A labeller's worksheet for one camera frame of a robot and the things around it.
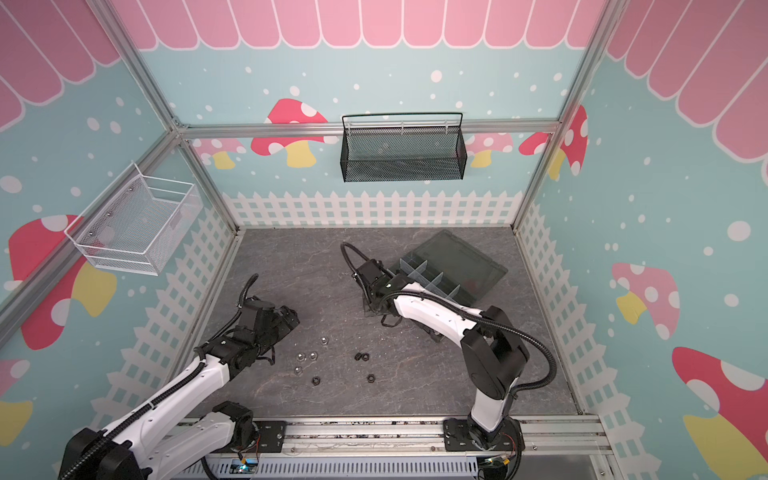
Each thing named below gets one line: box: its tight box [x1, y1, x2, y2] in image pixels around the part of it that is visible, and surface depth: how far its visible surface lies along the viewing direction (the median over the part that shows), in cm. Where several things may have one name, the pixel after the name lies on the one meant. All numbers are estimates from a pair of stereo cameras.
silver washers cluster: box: [294, 336, 329, 376], surface depth 89 cm
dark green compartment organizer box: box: [390, 229, 508, 305], surface depth 112 cm
